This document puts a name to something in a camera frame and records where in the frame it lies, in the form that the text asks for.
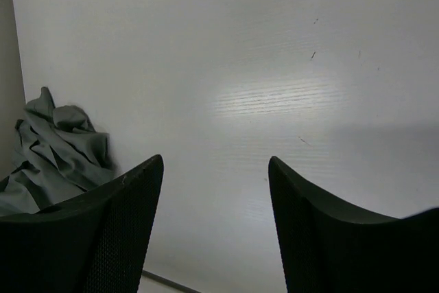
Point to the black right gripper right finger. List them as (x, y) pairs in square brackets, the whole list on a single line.
[(330, 245)]

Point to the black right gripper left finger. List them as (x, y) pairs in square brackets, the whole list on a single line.
[(94, 242)]

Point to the grey pleated skirt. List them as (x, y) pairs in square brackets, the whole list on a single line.
[(57, 155)]

